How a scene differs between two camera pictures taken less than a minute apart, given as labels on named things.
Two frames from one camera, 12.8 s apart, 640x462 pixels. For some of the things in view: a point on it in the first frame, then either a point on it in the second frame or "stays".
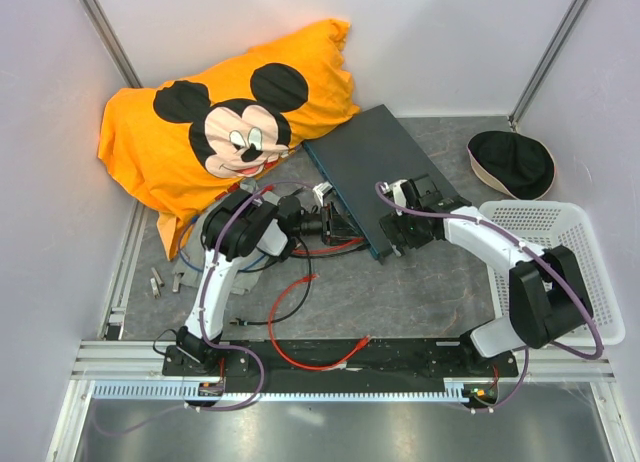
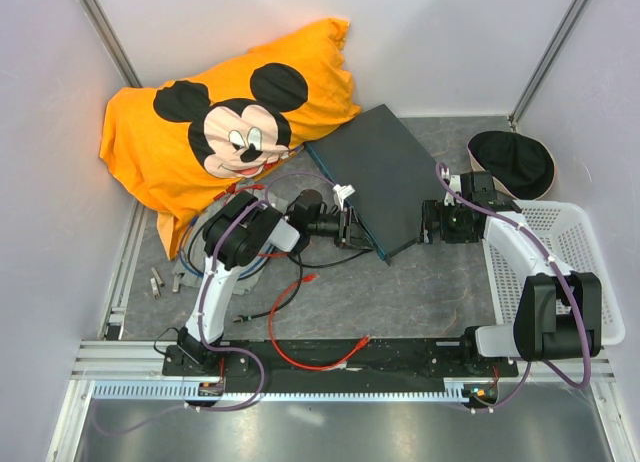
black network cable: x=301 y=300 to x=296 y=286
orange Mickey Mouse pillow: x=184 y=144 stays
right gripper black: x=393 y=224 to x=435 y=210
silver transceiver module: x=156 y=275 stays
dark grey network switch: x=353 y=157 stays
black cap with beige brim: x=513 y=163 stays
